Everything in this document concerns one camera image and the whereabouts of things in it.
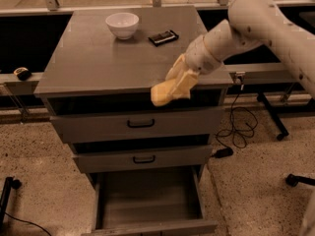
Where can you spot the metal clamp bracket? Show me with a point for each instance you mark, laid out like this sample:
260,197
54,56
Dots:
238,78

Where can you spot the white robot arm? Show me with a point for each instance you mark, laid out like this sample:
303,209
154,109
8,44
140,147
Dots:
255,200

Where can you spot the grey middle drawer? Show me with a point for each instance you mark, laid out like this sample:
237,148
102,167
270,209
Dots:
137,159

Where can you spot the black power adapter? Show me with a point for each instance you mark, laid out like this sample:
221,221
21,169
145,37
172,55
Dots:
224,152

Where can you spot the black yellow tape measure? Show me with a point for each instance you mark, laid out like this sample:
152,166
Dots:
22,73

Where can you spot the black caster leg right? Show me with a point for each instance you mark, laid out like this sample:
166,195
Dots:
293,180

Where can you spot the grey bottom drawer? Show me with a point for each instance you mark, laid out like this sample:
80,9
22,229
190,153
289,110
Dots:
150,202

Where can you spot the black table leg with caster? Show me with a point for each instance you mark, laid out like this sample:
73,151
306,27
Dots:
283,131

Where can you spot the grey drawer cabinet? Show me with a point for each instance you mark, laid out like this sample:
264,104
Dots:
93,72

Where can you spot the white ceramic bowl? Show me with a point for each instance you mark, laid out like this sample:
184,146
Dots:
122,25

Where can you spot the grey drawer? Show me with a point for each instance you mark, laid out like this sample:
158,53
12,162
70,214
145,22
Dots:
150,202
137,159
136,125

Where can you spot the grey top drawer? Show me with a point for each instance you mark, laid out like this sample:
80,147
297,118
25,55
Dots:
136,125

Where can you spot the black snack bar packet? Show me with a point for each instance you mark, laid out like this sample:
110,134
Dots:
163,38

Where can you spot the yellow sponge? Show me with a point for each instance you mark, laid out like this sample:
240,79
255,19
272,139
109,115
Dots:
163,93

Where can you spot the black stand leg left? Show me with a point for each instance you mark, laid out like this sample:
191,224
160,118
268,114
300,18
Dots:
9,184

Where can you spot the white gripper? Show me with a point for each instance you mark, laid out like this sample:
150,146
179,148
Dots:
200,57

